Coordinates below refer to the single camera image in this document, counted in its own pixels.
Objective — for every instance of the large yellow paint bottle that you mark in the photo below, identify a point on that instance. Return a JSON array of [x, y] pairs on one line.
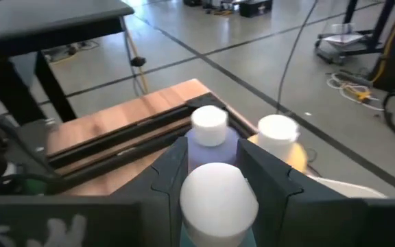
[[278, 133]]

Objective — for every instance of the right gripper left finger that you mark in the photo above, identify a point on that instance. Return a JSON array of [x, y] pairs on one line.
[[159, 206]]

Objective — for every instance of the white plastic caddy bin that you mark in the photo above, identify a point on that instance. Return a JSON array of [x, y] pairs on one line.
[[348, 190]]

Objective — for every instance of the black rolling cart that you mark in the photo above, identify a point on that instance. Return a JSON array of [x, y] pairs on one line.
[[331, 55]]

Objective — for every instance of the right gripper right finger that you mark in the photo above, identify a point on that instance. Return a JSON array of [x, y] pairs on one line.
[[286, 212]]

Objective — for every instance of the large lavender paint bottle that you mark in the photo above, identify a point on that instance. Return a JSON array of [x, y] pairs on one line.
[[209, 125]]

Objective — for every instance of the yellow pole black knob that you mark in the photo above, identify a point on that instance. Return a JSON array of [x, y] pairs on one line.
[[138, 61]]

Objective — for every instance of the small blue paint bottle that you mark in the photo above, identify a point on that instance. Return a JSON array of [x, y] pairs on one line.
[[218, 202]]

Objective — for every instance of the small green paint bottle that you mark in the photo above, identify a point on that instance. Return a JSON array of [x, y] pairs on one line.
[[34, 188]]

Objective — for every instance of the black equipment cases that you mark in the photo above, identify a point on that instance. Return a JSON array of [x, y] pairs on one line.
[[255, 7]]

